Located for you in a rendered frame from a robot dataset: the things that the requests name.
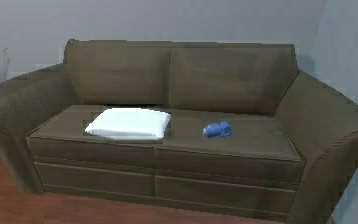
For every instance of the white pillow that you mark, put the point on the white pillow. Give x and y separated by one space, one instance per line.
128 124

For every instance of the blue protective case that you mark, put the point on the blue protective case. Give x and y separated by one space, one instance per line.
217 129

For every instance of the brown sofa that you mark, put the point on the brown sofa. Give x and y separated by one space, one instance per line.
220 83

